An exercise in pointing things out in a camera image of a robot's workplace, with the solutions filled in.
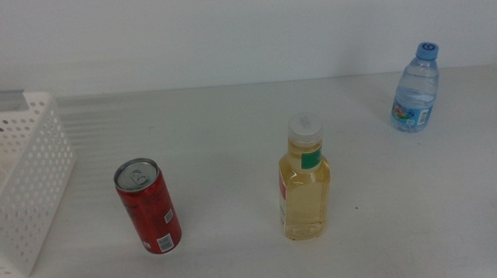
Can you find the red soda can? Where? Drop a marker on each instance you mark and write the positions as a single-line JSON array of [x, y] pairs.
[[152, 211]]

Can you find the yellow juice bottle white cap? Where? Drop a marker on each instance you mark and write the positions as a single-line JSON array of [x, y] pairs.
[[305, 196]]

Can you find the clear water bottle blue cap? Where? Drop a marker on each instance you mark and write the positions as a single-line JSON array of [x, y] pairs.
[[416, 92]]

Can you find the white perforated plastic basket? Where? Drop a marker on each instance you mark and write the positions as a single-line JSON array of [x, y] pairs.
[[37, 96]]

